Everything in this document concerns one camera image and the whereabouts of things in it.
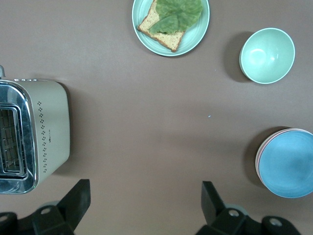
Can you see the green lettuce leaf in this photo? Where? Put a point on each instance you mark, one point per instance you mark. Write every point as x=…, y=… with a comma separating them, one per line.
x=178, y=12

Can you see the blue plate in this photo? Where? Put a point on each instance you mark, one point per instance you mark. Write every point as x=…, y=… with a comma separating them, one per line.
x=288, y=164

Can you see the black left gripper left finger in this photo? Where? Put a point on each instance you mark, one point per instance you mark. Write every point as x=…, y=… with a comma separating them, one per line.
x=78, y=200

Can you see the beige and chrome toaster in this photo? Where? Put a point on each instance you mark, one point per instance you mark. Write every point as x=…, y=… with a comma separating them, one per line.
x=53, y=117

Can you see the square toast slice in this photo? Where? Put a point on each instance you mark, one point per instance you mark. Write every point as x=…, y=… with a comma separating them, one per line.
x=168, y=40

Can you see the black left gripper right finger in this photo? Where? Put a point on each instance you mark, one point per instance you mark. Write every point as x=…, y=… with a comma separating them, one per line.
x=211, y=203

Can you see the pink plate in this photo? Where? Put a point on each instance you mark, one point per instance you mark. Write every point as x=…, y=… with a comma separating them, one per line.
x=259, y=156

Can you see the green plate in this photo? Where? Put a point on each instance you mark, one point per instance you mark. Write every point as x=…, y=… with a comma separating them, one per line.
x=195, y=36

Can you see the green bowl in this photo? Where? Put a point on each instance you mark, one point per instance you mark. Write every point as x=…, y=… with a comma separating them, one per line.
x=267, y=56

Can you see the brown table cover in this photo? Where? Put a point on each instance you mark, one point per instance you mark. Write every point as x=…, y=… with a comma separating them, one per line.
x=146, y=122

